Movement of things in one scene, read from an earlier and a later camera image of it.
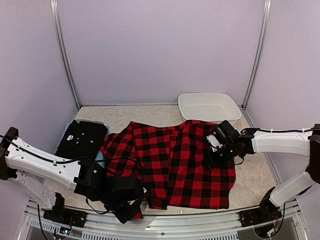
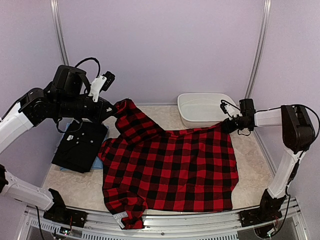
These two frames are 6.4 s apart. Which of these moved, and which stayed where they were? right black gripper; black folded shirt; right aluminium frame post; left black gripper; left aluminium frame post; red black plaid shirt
Moved: right black gripper; red black plaid shirt; left black gripper
Stayed: right aluminium frame post; left aluminium frame post; black folded shirt
